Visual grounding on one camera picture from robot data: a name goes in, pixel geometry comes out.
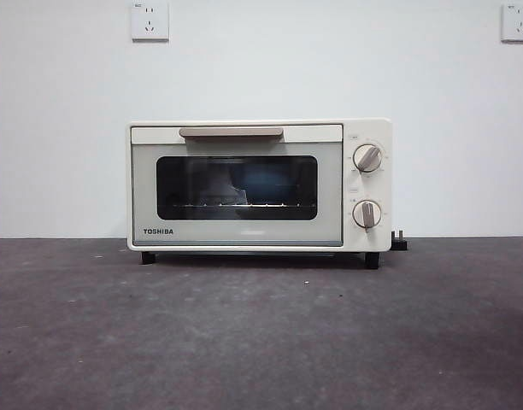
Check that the blue ribbed bowl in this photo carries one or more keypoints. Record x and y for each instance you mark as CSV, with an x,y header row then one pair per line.
x,y
266,188

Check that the beige oven knob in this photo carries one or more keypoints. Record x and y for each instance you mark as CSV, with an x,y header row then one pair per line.
x,y
368,158
366,213

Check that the white toaster oven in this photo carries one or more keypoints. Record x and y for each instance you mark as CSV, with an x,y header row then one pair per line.
x,y
368,239

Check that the black power plug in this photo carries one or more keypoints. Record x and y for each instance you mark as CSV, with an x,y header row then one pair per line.
x,y
399,242

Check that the white wall socket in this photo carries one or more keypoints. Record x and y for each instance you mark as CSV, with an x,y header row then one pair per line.
x,y
150,21
520,23

